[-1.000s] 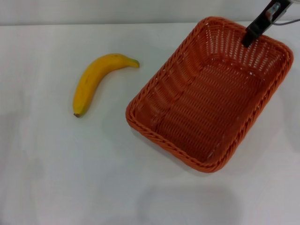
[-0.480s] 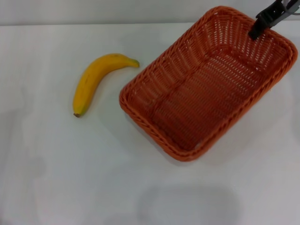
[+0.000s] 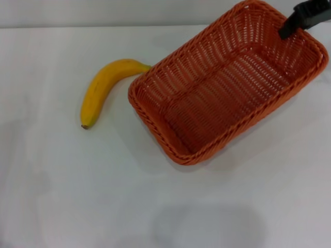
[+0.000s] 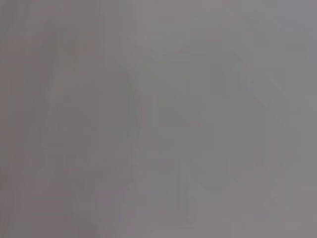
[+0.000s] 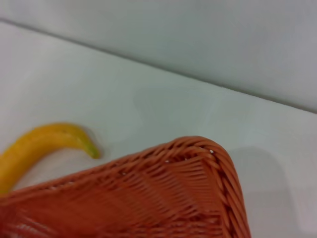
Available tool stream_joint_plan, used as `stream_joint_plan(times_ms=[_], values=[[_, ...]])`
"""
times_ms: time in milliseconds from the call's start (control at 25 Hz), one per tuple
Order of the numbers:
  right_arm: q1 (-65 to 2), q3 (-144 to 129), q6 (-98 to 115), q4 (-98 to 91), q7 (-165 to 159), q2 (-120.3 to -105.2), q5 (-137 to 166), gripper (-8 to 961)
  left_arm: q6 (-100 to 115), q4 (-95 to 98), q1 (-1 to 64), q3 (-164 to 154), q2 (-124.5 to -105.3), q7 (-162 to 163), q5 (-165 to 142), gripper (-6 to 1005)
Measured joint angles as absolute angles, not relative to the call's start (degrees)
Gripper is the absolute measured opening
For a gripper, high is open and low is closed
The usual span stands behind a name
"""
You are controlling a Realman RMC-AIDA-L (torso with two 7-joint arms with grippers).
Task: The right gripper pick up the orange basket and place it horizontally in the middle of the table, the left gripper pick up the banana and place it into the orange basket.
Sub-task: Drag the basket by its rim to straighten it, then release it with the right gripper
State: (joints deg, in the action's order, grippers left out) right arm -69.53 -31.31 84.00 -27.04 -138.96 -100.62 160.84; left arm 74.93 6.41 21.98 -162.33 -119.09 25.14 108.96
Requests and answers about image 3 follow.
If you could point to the orange woven plastic basket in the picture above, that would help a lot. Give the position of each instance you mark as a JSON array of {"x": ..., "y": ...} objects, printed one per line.
[{"x": 219, "y": 98}]

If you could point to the yellow banana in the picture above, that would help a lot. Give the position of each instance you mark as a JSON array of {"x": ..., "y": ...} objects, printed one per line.
[{"x": 95, "y": 95}]

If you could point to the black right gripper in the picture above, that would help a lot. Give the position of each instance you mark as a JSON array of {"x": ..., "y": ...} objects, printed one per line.
[{"x": 315, "y": 11}]

